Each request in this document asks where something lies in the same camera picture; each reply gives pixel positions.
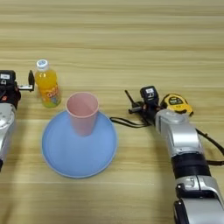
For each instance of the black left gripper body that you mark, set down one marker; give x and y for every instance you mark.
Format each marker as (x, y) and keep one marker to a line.
(9, 94)

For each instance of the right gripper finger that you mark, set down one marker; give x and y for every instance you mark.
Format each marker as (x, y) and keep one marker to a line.
(135, 110)

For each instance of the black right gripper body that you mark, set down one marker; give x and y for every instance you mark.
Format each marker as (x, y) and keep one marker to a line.
(150, 110)

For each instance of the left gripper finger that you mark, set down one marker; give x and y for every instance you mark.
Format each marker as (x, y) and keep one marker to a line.
(31, 80)

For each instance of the orange juice bottle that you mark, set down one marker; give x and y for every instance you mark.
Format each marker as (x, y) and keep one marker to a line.
(48, 87)

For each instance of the pink plastic cup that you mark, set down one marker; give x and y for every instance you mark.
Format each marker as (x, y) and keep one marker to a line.
(82, 119)

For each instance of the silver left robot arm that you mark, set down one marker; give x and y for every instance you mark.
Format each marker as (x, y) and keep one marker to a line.
(5, 128)

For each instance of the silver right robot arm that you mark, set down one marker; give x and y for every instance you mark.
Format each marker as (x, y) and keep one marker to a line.
(178, 134)

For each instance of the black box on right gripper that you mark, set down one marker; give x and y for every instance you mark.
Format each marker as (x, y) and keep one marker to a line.
(149, 94)

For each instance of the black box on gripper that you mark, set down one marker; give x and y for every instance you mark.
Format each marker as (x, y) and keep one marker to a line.
(149, 94)
(7, 78)

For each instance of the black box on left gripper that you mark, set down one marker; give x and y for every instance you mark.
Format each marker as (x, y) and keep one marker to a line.
(7, 78)

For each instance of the yellow black tape measure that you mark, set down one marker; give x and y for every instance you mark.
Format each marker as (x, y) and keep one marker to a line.
(176, 102)

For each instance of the blue round plate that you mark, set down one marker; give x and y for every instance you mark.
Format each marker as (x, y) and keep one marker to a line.
(78, 157)

